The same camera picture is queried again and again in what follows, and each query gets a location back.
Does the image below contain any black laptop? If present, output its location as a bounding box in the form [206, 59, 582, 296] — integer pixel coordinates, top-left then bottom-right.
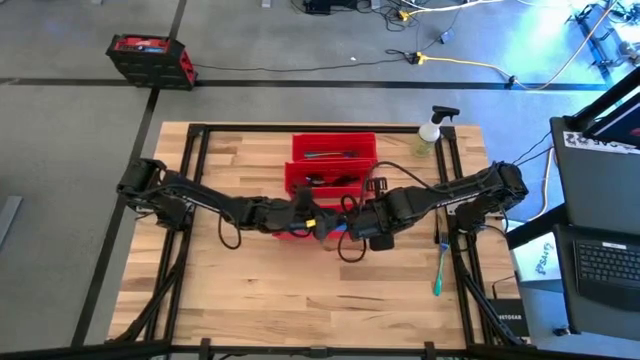
[549, 115, 640, 342]

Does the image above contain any beige cable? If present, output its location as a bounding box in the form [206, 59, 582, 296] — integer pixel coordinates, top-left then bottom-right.
[514, 0, 621, 91]

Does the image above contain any black slanted stand beam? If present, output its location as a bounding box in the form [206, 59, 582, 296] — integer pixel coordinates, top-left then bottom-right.
[564, 64, 640, 149]

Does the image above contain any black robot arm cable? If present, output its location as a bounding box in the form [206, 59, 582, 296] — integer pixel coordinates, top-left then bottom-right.
[218, 212, 243, 250]
[337, 160, 444, 264]

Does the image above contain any long black floor cable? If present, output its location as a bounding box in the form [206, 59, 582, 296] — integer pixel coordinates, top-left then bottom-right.
[193, 48, 420, 74]

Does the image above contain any black floor computer box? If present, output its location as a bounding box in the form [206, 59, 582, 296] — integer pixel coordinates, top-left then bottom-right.
[302, 0, 347, 15]

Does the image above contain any black Netgear network switch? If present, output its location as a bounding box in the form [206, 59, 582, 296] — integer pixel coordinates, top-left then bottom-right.
[485, 297, 531, 340]

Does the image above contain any pale yellow extension cable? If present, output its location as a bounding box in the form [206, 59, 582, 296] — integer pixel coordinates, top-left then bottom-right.
[397, 0, 507, 22]

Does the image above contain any black cable bundle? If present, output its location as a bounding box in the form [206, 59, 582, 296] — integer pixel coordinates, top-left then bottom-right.
[344, 0, 419, 32]

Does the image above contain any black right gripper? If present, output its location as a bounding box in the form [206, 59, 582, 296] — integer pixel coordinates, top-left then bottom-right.
[344, 177, 401, 251]

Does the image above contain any black metal table frame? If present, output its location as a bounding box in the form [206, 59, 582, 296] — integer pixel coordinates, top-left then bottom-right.
[104, 122, 532, 360]

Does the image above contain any spray bottle with yellow label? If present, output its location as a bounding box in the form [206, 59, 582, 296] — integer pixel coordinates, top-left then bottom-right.
[410, 104, 461, 159]

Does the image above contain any black floor stand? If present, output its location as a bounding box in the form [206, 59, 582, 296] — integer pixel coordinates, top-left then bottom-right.
[567, 0, 640, 90]

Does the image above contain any white box with handwriting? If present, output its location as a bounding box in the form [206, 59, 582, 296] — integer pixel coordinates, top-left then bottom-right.
[510, 235, 560, 295]

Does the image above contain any red and black toolbox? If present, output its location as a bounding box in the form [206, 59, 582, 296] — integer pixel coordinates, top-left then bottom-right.
[104, 33, 198, 92]

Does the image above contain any red plastic bin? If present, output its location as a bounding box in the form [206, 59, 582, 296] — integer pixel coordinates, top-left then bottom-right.
[284, 158, 377, 200]
[291, 131, 379, 164]
[272, 199, 370, 242]

